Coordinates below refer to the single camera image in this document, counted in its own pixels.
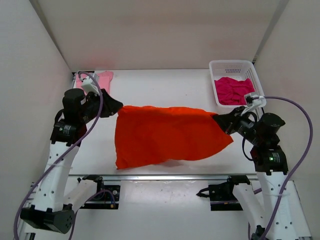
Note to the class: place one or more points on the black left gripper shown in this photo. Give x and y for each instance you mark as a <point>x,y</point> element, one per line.
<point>100,104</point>

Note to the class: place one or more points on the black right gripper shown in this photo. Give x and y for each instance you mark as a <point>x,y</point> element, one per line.
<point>232,120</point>

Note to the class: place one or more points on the light pink t-shirt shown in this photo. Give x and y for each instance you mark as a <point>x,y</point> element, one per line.
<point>104,80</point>

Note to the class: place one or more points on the orange t-shirt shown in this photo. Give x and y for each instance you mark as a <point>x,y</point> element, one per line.
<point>149,135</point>

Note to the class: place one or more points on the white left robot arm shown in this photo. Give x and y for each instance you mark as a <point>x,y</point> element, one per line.
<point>51,209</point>

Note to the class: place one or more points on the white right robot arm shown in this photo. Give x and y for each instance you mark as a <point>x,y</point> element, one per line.
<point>272,219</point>

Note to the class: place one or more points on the magenta t-shirt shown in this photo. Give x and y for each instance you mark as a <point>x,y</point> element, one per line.
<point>231,92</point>

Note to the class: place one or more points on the white perforated plastic basket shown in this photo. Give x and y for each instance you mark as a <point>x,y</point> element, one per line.
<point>239,70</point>

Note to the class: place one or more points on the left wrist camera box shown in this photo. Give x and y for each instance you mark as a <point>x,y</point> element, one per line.
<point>88,85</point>

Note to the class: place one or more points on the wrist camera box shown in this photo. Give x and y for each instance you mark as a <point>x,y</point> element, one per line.
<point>253,101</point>
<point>88,85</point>

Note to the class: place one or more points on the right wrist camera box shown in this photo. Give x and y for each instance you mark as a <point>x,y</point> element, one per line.
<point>253,101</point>

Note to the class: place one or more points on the aluminium table edge rail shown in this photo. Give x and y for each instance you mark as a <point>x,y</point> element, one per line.
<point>163,177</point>

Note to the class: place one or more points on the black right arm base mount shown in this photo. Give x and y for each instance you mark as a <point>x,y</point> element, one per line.
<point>221,195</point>

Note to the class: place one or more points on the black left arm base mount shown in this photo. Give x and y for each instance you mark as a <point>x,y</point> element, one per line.
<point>109,196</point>

